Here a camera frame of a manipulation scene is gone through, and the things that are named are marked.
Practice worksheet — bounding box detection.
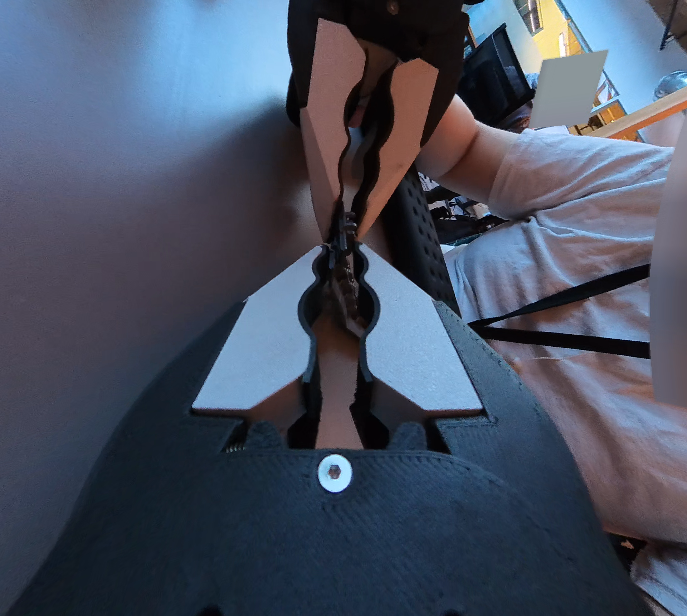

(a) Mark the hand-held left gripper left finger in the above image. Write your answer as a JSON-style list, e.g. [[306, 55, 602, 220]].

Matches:
[[192, 244, 331, 421]]

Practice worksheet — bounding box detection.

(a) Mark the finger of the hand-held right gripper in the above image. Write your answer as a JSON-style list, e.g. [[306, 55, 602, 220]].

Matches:
[[354, 58, 440, 243], [299, 17, 368, 243]]

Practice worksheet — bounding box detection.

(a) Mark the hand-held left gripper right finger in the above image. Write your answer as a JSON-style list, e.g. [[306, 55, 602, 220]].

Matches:
[[351, 243, 483, 430]]

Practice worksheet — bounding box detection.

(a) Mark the black toy track chain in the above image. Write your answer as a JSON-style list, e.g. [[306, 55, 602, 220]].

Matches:
[[322, 246, 368, 340]]

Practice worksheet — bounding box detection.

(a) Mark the person's right forearm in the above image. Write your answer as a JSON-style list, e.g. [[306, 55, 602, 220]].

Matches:
[[416, 95, 518, 203]]

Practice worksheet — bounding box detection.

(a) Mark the grey desk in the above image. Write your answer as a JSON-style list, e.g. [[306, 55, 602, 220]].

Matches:
[[0, 0, 393, 606]]

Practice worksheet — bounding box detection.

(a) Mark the black office chair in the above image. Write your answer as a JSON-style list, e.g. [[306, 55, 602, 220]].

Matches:
[[459, 23, 537, 125]]

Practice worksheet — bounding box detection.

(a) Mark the black perforated panel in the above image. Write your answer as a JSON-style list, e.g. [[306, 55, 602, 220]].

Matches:
[[381, 165, 462, 316]]

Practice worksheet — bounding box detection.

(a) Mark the light wooden beam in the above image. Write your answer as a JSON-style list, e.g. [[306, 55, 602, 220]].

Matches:
[[585, 87, 687, 141]]

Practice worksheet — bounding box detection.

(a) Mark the silver metal dome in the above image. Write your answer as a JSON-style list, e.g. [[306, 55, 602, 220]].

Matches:
[[652, 70, 687, 102]]

